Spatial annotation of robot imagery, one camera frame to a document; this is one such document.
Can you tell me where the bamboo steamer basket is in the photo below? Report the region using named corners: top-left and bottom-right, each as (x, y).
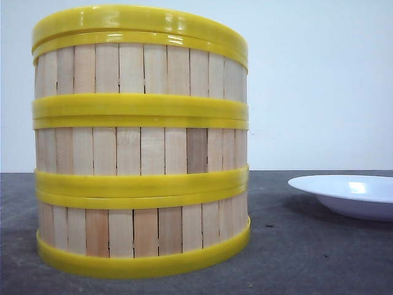
top-left (37, 200), bottom-right (251, 279)
top-left (32, 30), bottom-right (248, 129)
top-left (35, 127), bottom-right (248, 207)

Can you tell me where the woven bamboo steamer lid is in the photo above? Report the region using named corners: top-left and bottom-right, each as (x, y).
top-left (31, 4), bottom-right (248, 66)

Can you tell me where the white plate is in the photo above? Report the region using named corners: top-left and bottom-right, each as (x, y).
top-left (288, 175), bottom-right (392, 222)

